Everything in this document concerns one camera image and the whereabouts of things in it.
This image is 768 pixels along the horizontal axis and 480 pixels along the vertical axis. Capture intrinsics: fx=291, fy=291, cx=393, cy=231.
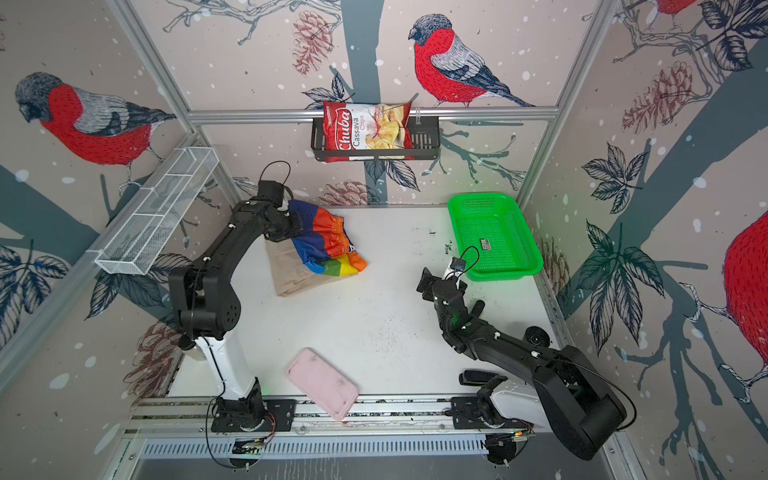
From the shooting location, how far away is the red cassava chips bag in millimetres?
873

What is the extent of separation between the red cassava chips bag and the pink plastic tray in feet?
2.05

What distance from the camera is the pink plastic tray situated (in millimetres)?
749

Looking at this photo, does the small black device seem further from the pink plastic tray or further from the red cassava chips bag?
the red cassava chips bag
